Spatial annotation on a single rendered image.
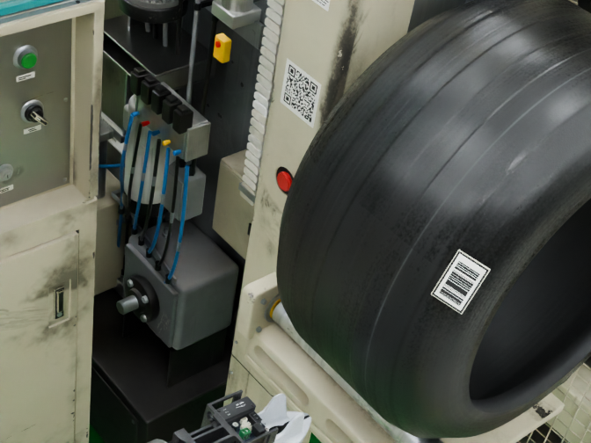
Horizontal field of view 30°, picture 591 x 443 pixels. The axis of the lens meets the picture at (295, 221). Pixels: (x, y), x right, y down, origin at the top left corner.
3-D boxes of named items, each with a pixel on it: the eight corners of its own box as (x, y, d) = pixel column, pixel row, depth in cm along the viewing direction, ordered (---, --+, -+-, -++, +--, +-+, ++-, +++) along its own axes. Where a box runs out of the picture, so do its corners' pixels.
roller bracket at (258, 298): (234, 330, 170) (241, 286, 164) (415, 243, 192) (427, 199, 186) (247, 344, 168) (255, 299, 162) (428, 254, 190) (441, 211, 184)
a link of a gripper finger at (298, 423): (334, 407, 134) (277, 434, 128) (322, 440, 137) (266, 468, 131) (317, 390, 135) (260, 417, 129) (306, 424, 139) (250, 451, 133)
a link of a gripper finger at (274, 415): (317, 390, 135) (260, 417, 129) (306, 424, 139) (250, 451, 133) (302, 374, 137) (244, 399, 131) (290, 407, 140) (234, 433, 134)
